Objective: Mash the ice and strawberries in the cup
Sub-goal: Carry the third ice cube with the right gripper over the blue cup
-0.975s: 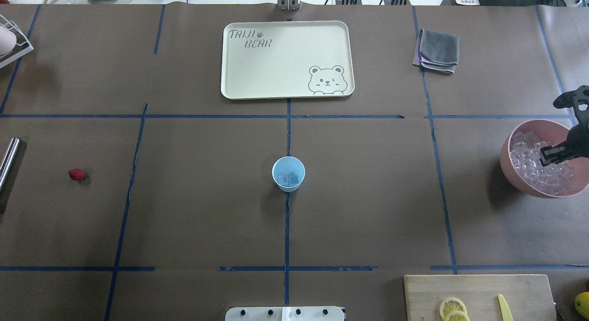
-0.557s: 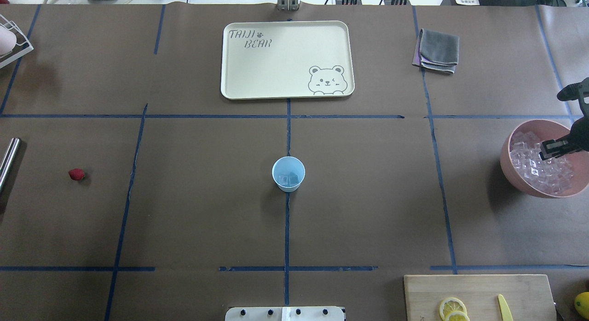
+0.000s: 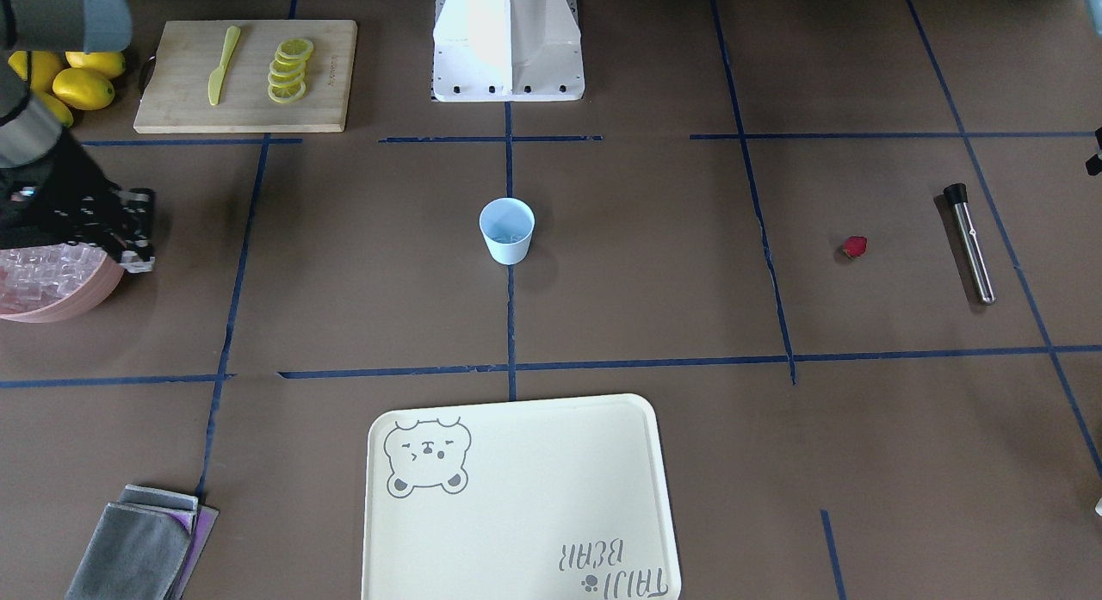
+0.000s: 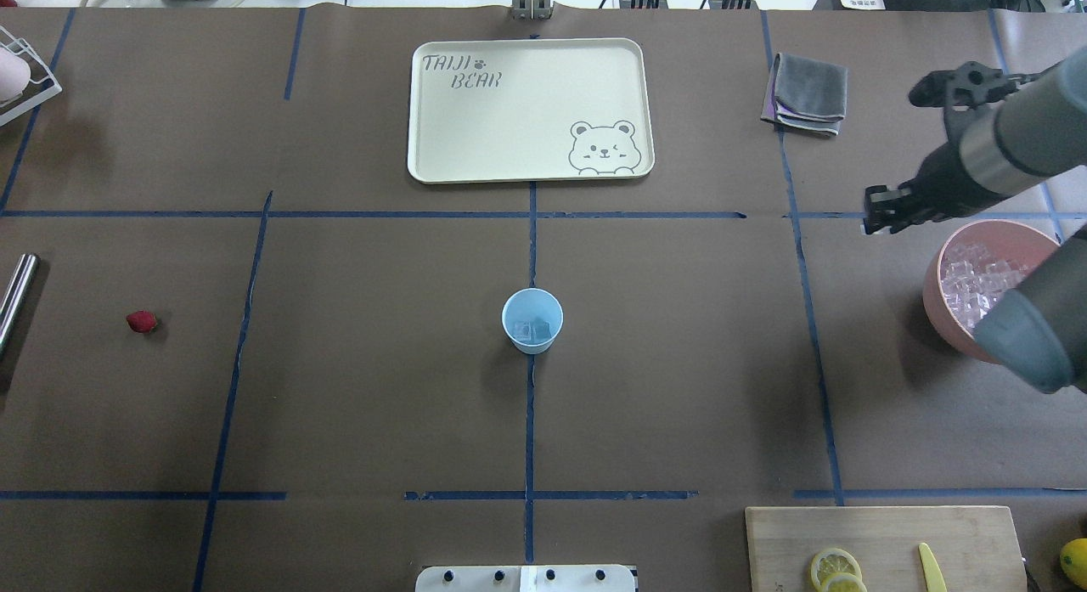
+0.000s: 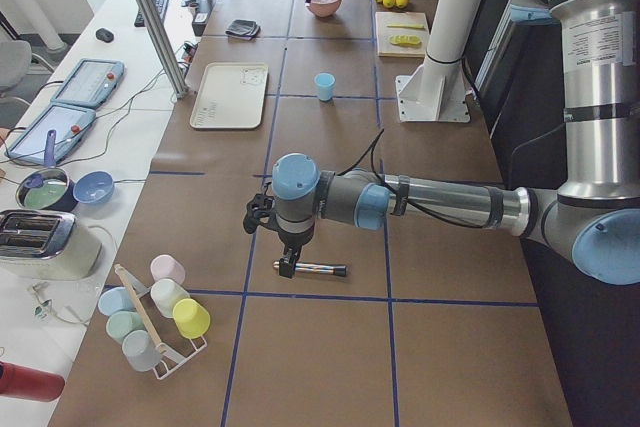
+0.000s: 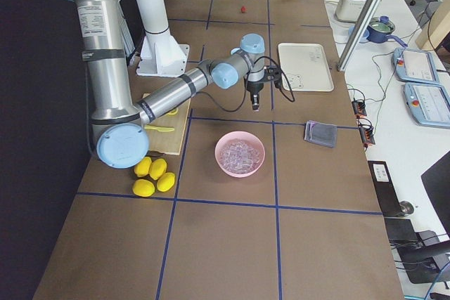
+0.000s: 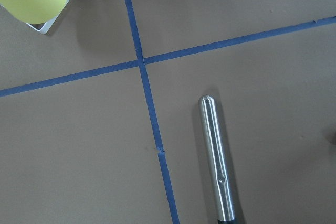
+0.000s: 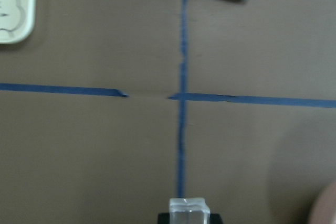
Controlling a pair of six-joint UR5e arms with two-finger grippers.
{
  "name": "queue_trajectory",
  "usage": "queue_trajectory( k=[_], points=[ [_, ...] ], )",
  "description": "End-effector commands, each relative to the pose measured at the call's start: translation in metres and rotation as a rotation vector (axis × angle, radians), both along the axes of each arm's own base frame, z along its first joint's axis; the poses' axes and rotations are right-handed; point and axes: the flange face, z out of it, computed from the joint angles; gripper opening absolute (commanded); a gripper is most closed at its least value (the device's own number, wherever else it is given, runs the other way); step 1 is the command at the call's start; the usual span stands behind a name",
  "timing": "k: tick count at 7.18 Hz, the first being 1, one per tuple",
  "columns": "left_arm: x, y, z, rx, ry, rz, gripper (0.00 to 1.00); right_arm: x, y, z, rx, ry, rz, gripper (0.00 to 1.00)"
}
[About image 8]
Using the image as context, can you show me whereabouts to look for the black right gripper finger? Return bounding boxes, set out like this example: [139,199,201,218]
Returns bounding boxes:
[156,212,170,224]

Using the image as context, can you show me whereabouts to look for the clear ice cube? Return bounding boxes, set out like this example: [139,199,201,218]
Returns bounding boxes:
[169,197,211,224]

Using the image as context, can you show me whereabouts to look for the pink bowl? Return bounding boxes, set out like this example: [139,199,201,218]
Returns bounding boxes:
[308,182,335,224]

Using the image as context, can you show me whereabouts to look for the cream bear serving tray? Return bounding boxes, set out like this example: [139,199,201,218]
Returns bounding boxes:
[1,0,36,45]

